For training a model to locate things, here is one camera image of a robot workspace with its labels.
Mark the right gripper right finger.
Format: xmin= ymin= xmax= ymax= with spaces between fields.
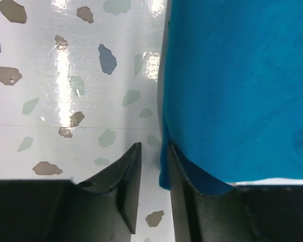
xmin=168 ymin=145 xmax=303 ymax=241

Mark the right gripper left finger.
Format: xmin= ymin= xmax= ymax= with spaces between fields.
xmin=0 ymin=143 xmax=142 ymax=241

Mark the blue t shirt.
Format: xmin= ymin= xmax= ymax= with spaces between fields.
xmin=159 ymin=1 xmax=303 ymax=194

